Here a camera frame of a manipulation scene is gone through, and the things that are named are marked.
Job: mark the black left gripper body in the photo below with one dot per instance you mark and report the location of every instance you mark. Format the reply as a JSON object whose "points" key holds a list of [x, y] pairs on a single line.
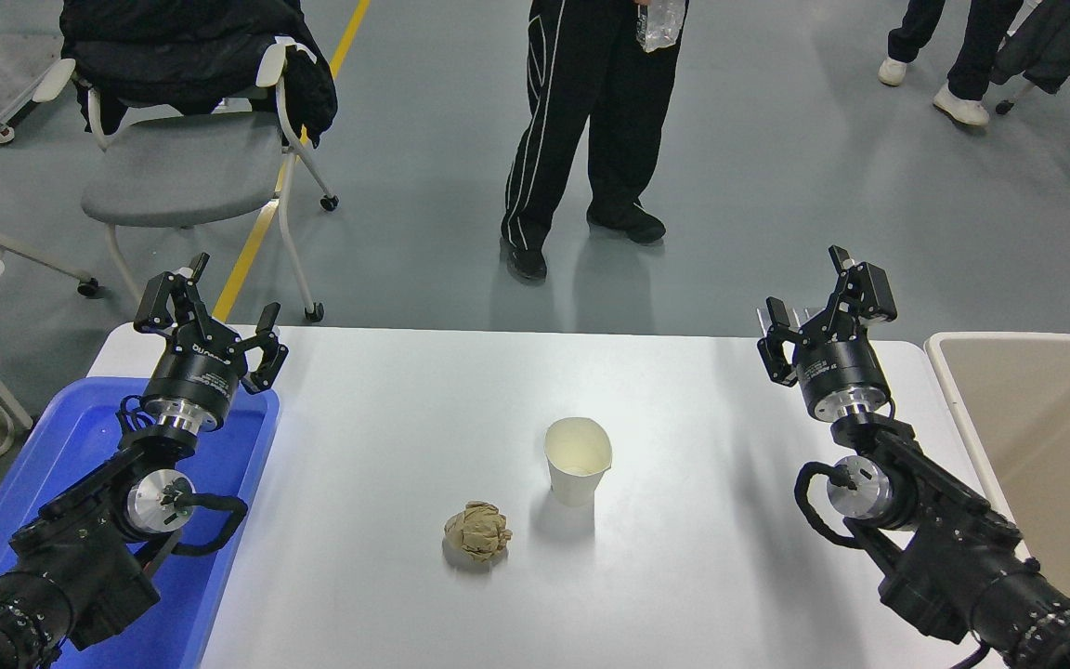
{"points": [[193, 376]]}

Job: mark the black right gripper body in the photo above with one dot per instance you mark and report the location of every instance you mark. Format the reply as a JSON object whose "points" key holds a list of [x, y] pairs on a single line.
{"points": [[843, 372]]}

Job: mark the white paper cup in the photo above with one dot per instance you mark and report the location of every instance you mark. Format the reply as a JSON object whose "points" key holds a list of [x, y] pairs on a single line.
{"points": [[577, 478]]}

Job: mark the clear plastic bag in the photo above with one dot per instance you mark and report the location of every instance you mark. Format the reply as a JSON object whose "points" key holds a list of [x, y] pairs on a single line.
{"points": [[660, 23]]}

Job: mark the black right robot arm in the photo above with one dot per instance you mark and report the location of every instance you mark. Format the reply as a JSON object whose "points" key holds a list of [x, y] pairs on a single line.
{"points": [[953, 548]]}

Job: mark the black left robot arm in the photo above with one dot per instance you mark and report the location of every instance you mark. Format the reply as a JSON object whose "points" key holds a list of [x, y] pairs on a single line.
{"points": [[80, 557]]}

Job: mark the grey seat wheeled chair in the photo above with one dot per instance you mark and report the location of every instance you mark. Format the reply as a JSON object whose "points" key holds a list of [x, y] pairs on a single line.
{"points": [[182, 167]]}

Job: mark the blue plastic tray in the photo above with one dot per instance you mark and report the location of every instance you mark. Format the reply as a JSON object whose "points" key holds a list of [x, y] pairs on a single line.
{"points": [[61, 437]]}

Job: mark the large pale bin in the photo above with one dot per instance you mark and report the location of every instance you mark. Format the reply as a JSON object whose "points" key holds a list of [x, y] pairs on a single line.
{"points": [[1046, 437]]}

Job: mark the black jacket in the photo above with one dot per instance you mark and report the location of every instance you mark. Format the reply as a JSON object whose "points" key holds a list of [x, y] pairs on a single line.
{"points": [[182, 46]]}

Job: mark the crumpled tan paper ball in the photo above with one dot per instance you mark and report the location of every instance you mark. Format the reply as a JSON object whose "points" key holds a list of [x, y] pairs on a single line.
{"points": [[477, 531]]}

